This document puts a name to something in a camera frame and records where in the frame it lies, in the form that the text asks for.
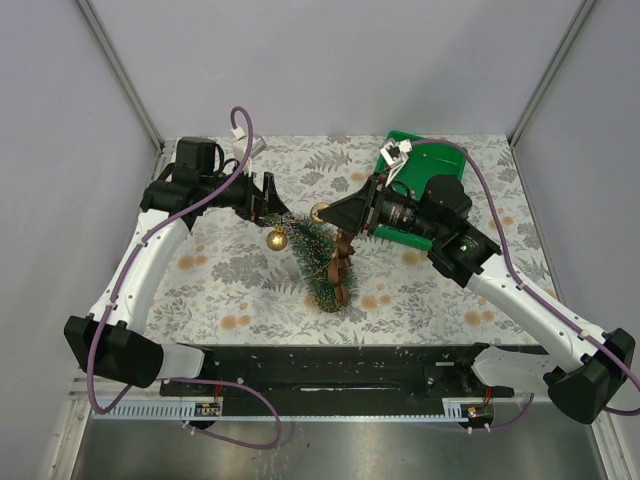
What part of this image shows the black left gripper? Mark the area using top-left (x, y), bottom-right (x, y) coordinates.
top-left (202, 160), bottom-right (295, 226)

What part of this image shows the green plastic tray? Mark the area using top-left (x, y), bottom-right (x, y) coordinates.
top-left (373, 143), bottom-right (466, 251)

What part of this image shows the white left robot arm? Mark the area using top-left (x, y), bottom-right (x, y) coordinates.
top-left (64, 137), bottom-right (288, 395)

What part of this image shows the gold glitter bauble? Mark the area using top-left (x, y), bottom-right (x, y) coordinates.
top-left (309, 202), bottom-right (328, 224)

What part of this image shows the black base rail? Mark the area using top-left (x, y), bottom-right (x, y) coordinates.
top-left (157, 343), bottom-right (574, 419)

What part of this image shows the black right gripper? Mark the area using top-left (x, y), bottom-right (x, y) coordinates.
top-left (318, 171), bottom-right (444, 242)

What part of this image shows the small gold bauble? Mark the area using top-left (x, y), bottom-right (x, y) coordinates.
top-left (266, 226), bottom-right (288, 252)

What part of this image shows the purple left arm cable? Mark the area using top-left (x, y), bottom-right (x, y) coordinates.
top-left (87, 105), bottom-right (284, 449)

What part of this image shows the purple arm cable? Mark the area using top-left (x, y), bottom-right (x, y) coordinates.
top-left (87, 105), bottom-right (284, 449)
top-left (409, 138), bottom-right (640, 435)

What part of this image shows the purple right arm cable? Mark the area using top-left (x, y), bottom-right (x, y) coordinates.
top-left (409, 138), bottom-right (640, 435)

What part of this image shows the small green christmas tree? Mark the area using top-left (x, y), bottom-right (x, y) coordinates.
top-left (263, 213), bottom-right (355, 313)

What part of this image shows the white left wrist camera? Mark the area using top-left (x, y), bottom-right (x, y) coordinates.
top-left (231, 127), bottom-right (267, 170)

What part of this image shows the floral patterned table mat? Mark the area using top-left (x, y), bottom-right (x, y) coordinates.
top-left (145, 134), bottom-right (556, 345)

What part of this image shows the aluminium frame post left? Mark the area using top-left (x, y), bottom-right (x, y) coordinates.
top-left (72, 0), bottom-right (165, 152)

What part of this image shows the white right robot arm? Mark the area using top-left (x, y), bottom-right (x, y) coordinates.
top-left (315, 174), bottom-right (636, 424)

